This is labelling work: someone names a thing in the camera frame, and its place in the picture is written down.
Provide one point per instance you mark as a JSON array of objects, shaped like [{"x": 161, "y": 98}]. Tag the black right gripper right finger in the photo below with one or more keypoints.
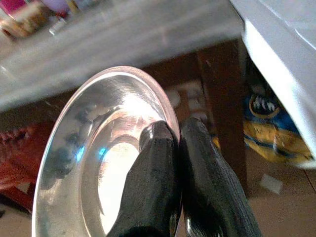
[{"x": 212, "y": 187}]

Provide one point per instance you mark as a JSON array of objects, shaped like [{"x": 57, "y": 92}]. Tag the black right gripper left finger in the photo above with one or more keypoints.
[{"x": 148, "y": 187}]

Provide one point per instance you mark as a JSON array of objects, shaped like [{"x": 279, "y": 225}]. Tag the brown patterned jar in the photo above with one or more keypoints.
[{"x": 24, "y": 19}]

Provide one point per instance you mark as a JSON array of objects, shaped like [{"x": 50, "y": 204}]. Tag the purple plastic cup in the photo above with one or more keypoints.
[{"x": 58, "y": 6}]

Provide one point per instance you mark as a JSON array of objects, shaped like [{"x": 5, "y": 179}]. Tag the blue yellow printed bag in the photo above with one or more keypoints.
[{"x": 274, "y": 133}]

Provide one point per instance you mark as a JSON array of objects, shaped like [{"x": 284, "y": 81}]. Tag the shiny steel plate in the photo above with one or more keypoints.
[{"x": 98, "y": 153}]

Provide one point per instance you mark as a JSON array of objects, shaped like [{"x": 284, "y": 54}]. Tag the brown wooden table leg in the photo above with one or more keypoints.
[{"x": 222, "y": 116}]

